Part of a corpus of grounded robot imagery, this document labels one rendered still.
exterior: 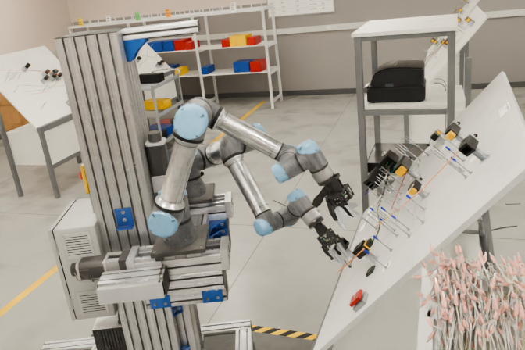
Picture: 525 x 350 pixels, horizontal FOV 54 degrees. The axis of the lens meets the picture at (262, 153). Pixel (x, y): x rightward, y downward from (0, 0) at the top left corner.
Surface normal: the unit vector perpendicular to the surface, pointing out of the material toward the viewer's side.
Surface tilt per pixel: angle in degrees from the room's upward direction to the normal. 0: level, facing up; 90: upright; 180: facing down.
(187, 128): 83
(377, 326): 0
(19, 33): 90
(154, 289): 90
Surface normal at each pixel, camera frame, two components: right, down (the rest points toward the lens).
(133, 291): 0.04, 0.32
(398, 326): -0.11, -0.94
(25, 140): -0.31, 0.34
